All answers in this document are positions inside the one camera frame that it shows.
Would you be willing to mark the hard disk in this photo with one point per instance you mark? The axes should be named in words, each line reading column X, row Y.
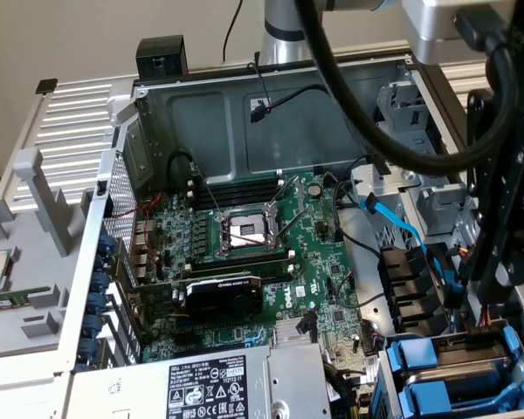
column 412, row 353

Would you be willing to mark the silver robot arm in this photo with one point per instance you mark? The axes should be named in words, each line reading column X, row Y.
column 292, row 39

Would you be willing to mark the blue disk carrier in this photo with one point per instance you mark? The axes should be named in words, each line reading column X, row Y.
column 428, row 395

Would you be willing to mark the coin battery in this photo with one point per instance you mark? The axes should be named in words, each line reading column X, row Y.
column 315, row 190

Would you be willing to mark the green motherboard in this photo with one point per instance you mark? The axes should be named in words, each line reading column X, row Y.
column 314, row 262

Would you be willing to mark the metal locking lever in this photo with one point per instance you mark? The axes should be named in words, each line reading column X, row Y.
column 213, row 198
column 287, row 222

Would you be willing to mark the metal socket cover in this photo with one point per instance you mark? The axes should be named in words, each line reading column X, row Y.
column 274, row 205

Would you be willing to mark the black RAM slot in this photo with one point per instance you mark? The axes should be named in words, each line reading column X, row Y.
column 240, row 190
column 240, row 204
column 270, row 272
column 240, row 261
column 240, row 184
column 240, row 197

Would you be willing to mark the CPU socket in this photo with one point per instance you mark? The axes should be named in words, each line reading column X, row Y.
column 244, row 229

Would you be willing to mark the silver chipset heatsink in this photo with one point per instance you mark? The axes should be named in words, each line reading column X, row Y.
column 286, row 334

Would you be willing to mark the open PC case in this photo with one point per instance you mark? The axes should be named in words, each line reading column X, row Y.
column 201, row 126

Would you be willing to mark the black graphics card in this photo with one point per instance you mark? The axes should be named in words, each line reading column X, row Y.
column 227, row 301

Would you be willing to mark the black box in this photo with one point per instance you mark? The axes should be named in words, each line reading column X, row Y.
column 161, row 57

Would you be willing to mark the blue slot clip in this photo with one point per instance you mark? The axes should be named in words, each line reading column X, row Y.
column 101, row 262
column 108, row 243
column 99, row 282
column 87, row 349
column 96, row 303
column 91, row 325

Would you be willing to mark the silver power supply unit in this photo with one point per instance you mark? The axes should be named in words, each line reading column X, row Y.
column 135, row 384

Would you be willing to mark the grey parts rack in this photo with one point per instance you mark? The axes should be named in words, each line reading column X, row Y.
column 35, row 279

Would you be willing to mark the green RAM stick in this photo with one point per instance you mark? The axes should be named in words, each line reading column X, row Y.
column 13, row 299

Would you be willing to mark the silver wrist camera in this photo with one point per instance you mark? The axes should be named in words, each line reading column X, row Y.
column 432, row 30

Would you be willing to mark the black plastic bracket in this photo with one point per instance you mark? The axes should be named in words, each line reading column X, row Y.
column 401, row 270

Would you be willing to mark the grey corner bracket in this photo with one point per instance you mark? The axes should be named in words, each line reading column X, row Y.
column 120, row 107

